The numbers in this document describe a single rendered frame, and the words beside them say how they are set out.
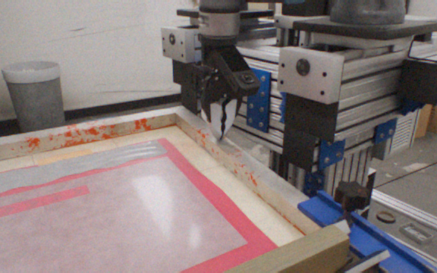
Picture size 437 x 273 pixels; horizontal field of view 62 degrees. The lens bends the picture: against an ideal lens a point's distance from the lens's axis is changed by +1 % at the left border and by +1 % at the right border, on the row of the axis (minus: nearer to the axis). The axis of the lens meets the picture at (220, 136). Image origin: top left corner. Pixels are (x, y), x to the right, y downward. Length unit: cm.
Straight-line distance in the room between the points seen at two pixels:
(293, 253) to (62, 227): 37
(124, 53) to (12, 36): 103
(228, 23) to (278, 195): 31
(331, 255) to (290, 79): 44
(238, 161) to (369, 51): 35
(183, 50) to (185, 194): 54
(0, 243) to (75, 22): 345
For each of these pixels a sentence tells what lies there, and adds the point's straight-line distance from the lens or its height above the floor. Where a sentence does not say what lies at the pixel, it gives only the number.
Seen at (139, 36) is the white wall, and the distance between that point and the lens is 415.
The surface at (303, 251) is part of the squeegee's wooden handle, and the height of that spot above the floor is 108.
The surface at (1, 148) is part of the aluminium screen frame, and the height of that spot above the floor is 103.
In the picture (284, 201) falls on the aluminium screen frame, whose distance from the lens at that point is 59.
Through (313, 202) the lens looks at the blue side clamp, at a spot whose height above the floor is 103.
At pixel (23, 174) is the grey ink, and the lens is 77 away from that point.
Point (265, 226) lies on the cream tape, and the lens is 59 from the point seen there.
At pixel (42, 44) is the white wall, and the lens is 395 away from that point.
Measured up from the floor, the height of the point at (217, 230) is 99.
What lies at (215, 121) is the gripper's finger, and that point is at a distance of 72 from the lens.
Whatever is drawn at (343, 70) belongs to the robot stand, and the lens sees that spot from 73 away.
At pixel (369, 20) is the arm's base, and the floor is 127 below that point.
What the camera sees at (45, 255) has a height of 99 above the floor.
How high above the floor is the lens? 134
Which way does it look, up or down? 23 degrees down
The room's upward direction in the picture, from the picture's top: straight up
